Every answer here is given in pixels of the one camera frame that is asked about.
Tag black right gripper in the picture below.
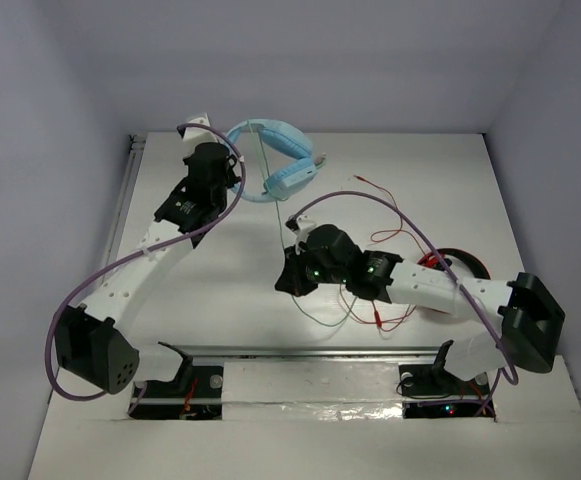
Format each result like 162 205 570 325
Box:
275 242 348 298

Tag green headphone cable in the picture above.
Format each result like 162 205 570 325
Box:
249 124 356 329

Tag light blue headphones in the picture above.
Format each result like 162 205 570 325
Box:
225 117 327 203

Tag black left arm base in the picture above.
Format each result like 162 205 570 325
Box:
127 343 224 421

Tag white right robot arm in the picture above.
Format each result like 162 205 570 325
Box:
274 224 565 393

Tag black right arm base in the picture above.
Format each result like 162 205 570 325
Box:
395 341 496 420

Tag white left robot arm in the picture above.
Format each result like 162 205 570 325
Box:
46 142 245 396

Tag red headphones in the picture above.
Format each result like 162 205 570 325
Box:
417 248 491 280

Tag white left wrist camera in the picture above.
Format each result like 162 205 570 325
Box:
176 112 216 149

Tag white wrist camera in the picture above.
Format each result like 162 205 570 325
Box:
176 112 216 149
285 215 317 254

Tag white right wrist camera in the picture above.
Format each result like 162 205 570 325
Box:
285 215 317 254

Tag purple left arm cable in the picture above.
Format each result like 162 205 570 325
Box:
44 124 247 416

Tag red headphone cable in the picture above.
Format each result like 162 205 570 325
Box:
339 173 441 339

